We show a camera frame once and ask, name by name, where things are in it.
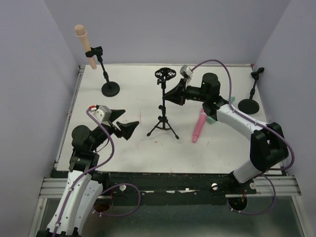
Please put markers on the black round-base clip stand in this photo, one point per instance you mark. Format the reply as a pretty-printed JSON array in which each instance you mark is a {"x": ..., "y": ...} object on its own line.
[{"x": 109, "y": 88}]

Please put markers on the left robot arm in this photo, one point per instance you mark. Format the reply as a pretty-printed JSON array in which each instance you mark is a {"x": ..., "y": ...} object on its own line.
[{"x": 92, "y": 149}]

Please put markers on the pink microphone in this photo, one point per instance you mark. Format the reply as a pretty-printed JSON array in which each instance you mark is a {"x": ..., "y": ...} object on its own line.
[{"x": 199, "y": 126}]

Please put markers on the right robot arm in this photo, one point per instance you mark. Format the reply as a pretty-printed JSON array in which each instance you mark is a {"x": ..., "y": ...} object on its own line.
[{"x": 267, "y": 146}]

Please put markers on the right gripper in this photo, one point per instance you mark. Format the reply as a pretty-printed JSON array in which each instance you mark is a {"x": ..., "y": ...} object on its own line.
[{"x": 184, "y": 90}]

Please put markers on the beige microphone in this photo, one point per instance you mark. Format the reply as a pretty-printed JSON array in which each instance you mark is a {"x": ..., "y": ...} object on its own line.
[{"x": 81, "y": 33}]

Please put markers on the teal microphone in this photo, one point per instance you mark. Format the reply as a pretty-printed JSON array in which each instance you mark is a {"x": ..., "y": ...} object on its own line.
[{"x": 211, "y": 120}]

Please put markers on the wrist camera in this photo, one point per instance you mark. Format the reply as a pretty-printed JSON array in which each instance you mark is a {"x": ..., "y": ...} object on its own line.
[
  {"x": 101, "y": 114},
  {"x": 186, "y": 73}
]

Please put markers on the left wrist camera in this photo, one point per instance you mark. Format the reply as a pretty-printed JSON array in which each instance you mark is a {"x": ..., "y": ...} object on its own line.
[{"x": 101, "y": 114}]

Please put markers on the black tripod shock-mount stand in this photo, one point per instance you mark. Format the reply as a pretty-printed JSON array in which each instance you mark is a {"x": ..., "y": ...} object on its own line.
[{"x": 163, "y": 75}]

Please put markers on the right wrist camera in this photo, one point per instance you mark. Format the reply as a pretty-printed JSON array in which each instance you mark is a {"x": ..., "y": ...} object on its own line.
[{"x": 186, "y": 73}]

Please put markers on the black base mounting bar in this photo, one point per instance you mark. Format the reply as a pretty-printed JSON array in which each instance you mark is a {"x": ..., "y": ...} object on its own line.
[{"x": 160, "y": 189}]

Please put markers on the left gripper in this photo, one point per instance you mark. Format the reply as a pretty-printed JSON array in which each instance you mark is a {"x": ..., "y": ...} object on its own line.
[{"x": 114, "y": 127}]

